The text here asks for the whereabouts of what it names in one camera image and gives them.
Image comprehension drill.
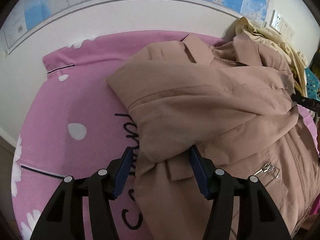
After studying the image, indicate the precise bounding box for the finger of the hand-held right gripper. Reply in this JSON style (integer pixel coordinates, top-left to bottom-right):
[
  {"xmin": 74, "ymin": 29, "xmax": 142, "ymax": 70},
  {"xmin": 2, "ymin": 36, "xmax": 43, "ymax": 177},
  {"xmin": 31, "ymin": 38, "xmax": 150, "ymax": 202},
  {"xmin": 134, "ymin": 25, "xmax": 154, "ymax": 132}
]
[{"xmin": 291, "ymin": 93, "xmax": 320, "ymax": 120}]

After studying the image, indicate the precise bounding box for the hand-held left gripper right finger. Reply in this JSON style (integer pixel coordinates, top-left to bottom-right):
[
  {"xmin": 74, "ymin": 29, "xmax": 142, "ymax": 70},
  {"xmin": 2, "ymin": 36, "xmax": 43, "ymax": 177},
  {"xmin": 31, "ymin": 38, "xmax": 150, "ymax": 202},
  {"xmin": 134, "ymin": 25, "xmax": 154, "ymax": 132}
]
[{"xmin": 189, "ymin": 145, "xmax": 292, "ymax": 240}]

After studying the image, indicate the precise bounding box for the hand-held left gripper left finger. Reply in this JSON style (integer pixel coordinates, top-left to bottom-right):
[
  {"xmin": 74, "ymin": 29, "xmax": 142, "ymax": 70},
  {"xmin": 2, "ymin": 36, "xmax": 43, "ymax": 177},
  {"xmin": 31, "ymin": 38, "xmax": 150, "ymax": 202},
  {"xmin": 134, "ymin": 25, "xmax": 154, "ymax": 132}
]
[{"xmin": 30, "ymin": 146, "xmax": 133, "ymax": 240}]

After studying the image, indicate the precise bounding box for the pink jacket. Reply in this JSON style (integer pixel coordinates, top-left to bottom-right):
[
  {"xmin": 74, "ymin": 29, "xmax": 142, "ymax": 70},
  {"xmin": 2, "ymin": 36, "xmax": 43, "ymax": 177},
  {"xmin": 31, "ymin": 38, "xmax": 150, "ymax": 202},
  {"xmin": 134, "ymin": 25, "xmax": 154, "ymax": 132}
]
[{"xmin": 105, "ymin": 34, "xmax": 320, "ymax": 240}]

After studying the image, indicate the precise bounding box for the blue perforated plastic basket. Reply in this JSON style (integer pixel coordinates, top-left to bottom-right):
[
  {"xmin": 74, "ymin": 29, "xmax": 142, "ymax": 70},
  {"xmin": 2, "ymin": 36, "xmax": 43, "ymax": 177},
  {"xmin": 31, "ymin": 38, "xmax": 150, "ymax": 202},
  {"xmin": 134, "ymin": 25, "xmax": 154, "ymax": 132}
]
[{"xmin": 305, "ymin": 67, "xmax": 320, "ymax": 99}]

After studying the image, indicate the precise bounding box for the cream garment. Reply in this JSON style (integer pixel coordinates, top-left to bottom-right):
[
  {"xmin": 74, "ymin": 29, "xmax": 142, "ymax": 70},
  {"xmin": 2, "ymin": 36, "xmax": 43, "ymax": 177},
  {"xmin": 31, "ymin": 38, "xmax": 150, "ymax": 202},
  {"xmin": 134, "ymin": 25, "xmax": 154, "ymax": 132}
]
[{"xmin": 230, "ymin": 16, "xmax": 309, "ymax": 98}]

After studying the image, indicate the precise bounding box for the pink floral bed sheet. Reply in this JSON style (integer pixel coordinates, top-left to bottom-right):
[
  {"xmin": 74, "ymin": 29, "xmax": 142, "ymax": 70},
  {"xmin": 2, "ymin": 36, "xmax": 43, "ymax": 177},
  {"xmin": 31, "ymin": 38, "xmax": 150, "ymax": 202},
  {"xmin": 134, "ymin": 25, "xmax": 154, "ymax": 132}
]
[{"xmin": 10, "ymin": 30, "xmax": 320, "ymax": 240}]

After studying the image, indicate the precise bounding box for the white wall socket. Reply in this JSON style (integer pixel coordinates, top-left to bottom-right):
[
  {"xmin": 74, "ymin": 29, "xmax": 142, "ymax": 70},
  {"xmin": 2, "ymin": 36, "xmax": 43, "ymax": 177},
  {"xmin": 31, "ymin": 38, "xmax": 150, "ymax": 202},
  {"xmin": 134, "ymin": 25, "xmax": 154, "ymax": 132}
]
[{"xmin": 270, "ymin": 9, "xmax": 285, "ymax": 31}]

